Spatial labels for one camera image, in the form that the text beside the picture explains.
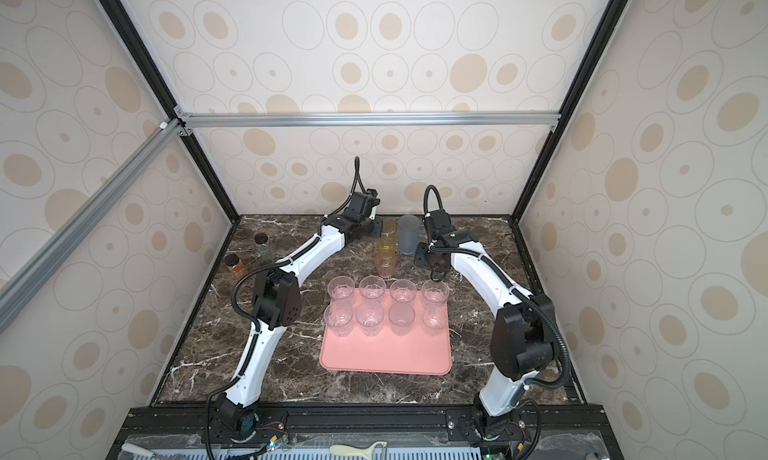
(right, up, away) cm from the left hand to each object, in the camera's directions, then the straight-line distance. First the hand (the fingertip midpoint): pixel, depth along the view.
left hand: (387, 215), depth 98 cm
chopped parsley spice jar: (-43, -12, +5) cm, 45 cm away
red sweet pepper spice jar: (-49, -17, -2) cm, 52 cm away
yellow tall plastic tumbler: (0, -8, +6) cm, 10 cm away
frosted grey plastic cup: (+4, -31, -8) cm, 33 cm away
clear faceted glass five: (-15, -24, -4) cm, 28 cm away
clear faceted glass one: (-5, -24, -3) cm, 25 cm away
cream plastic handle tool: (-5, -57, -29) cm, 65 cm away
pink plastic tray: (+8, -41, -12) cm, 43 cm away
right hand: (+11, -14, -9) cm, 20 cm away
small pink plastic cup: (-1, -16, +7) cm, 17 cm away
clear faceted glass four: (+15, -25, -4) cm, 30 cm away
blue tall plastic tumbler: (+7, -6, +3) cm, 10 cm away
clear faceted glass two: (-15, -32, -6) cm, 36 cm away
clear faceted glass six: (-5, -31, -9) cm, 33 cm away
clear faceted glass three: (+5, -24, -3) cm, 25 cm away
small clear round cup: (+14, -32, -8) cm, 36 cm away
